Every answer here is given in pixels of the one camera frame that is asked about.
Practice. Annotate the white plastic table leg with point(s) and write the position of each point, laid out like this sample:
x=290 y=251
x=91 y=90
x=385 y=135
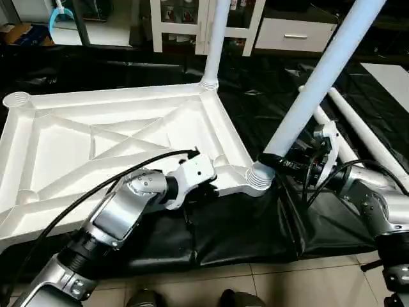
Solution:
x=370 y=137
x=215 y=45
x=319 y=77
x=339 y=144

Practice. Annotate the white plastic table top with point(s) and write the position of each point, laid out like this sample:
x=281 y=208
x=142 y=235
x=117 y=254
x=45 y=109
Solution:
x=96 y=141

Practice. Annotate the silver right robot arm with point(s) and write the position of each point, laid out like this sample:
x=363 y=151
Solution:
x=374 y=204

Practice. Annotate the black work mat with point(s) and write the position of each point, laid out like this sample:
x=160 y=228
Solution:
x=243 y=230

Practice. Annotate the white flat panel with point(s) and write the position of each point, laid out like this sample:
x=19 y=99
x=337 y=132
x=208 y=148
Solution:
x=390 y=77

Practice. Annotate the white drawer unit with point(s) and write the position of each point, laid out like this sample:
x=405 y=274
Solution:
x=294 y=35

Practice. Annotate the white glass door cabinet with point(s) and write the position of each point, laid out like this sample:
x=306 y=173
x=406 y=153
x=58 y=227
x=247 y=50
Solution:
x=182 y=22

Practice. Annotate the grey metal pole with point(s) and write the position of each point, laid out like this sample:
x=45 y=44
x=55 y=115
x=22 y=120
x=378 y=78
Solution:
x=80 y=22

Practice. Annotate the light blue plastic item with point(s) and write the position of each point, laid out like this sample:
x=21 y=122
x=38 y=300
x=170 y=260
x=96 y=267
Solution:
x=59 y=16

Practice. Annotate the blue flat box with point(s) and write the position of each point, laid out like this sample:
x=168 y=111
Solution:
x=25 y=35

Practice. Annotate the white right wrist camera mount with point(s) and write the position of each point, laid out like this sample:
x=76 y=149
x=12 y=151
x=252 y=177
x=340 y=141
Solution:
x=329 y=150

